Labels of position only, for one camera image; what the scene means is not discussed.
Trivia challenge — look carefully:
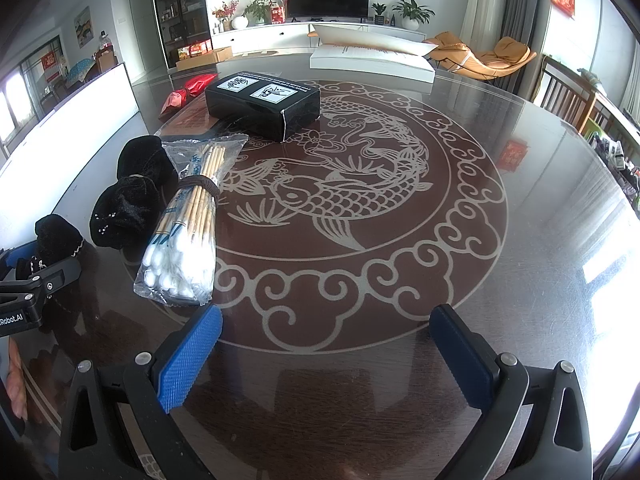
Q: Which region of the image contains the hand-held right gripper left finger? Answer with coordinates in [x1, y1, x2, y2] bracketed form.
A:
[59, 304, 223, 480]

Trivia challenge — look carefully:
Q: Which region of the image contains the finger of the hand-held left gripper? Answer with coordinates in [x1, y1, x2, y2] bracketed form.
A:
[0, 244, 37, 281]
[14, 257, 83, 302]

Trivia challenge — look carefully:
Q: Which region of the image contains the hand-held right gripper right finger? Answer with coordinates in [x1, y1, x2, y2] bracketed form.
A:
[429, 304, 593, 480]

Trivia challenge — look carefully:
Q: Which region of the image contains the bag of cotton swabs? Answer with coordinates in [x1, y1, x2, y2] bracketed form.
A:
[133, 134, 249, 308]

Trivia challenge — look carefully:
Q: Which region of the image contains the red snack packet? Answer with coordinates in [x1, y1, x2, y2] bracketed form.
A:
[159, 74, 219, 113]

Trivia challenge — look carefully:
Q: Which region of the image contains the person's left hand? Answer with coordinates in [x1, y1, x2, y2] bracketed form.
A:
[6, 337, 28, 420]

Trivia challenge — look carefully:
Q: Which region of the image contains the black velvet pouch upper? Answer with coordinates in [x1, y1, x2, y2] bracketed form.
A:
[116, 135, 176, 186]

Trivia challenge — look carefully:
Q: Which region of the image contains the large white board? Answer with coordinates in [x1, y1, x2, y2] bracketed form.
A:
[0, 62, 141, 221]

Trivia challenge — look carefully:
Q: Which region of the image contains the blue patterned cloth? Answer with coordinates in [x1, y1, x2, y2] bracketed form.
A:
[65, 57, 96, 83]

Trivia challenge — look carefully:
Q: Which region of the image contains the black box with white labels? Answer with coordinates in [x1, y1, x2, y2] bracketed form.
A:
[204, 71, 321, 142]

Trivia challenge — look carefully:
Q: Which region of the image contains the cardboard box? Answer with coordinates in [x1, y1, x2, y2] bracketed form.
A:
[175, 46, 233, 71]

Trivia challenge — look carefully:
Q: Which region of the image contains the wooden chair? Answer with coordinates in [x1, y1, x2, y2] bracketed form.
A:
[540, 55, 598, 133]

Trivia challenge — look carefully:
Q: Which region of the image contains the wooden side desk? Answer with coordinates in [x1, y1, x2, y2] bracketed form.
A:
[575, 67, 640, 161]

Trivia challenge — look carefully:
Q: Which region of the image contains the black glass display cabinet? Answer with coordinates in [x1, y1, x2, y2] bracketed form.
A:
[149, 0, 211, 68]

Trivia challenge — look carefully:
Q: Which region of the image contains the white flat box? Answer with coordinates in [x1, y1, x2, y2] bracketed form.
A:
[309, 42, 436, 83]

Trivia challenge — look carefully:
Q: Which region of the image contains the orange lounge chair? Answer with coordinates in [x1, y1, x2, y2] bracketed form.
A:
[422, 31, 538, 81]

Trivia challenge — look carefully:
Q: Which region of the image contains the white television cabinet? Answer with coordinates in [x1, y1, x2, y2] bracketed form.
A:
[210, 21, 431, 56]

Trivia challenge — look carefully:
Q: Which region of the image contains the red flower arrangement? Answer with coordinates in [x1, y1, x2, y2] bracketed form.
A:
[212, 1, 240, 31]

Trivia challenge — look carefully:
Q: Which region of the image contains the leafy green potted plant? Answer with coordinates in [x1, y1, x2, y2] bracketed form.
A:
[243, 0, 273, 26]

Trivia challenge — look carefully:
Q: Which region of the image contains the grey curtain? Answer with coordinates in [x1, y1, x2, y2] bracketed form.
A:
[500, 0, 543, 91]

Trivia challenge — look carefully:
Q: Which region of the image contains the large plant in white pot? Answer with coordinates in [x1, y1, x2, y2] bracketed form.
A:
[391, 0, 436, 31]

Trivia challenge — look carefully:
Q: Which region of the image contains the white sheer curtain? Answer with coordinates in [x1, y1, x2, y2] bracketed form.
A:
[460, 0, 511, 53]

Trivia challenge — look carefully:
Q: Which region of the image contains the brown hair tie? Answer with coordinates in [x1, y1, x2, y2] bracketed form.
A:
[177, 174, 223, 196]

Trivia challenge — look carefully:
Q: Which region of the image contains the framed wall painting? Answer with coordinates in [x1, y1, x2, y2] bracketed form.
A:
[74, 6, 95, 48]

